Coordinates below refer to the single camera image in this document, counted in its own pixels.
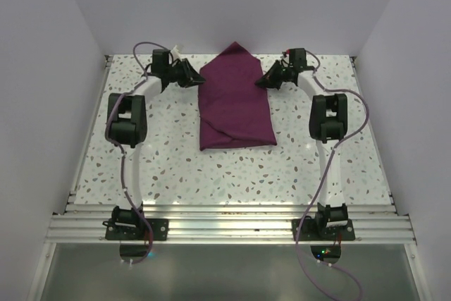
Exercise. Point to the purple surgical cloth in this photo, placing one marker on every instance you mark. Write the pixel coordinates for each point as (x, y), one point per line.
(234, 112)

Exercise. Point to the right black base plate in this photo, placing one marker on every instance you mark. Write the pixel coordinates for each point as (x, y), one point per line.
(312, 232)

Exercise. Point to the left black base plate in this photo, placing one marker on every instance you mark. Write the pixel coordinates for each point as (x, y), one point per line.
(125, 232)

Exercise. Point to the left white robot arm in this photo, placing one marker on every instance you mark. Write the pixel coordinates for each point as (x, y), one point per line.
(126, 128)

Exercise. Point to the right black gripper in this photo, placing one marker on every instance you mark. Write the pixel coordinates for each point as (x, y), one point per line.
(268, 80)

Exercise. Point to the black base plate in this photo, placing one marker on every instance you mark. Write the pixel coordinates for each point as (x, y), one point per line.
(312, 232)
(125, 232)

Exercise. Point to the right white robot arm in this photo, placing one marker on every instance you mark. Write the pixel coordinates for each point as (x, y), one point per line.
(328, 125)

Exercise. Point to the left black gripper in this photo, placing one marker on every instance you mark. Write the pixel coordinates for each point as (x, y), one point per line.
(188, 72)

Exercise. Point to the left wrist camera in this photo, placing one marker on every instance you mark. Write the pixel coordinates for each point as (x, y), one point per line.
(176, 52)

